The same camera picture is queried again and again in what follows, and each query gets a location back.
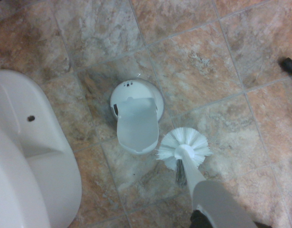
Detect white toilet brush holder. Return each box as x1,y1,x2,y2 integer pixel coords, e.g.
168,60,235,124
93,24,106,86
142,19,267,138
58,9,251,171
109,78,165,155

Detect white toilet brush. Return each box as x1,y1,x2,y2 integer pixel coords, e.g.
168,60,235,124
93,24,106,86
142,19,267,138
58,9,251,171
156,127,258,228

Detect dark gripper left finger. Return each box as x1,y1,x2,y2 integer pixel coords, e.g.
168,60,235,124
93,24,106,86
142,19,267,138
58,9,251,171
189,209,210,228

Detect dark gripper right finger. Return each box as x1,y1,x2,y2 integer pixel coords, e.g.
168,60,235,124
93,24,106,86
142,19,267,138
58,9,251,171
254,220,273,228

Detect white toilet bowl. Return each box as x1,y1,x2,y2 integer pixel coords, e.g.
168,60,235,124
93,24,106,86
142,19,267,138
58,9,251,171
0,68,83,228

